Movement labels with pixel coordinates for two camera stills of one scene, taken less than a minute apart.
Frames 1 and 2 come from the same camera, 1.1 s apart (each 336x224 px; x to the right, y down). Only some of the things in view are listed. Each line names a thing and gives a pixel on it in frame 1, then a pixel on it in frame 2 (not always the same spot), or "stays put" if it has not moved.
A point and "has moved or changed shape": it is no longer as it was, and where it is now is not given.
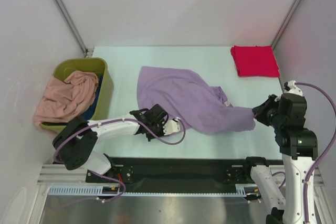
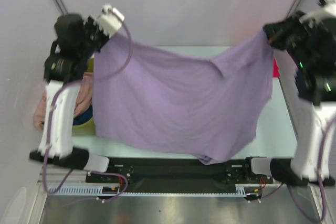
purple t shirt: x=192 y=96 has moved or changed shape
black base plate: x=175 y=174 stays put
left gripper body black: x=157 y=127 → x=96 y=38
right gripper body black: x=268 y=114 → x=292 y=33
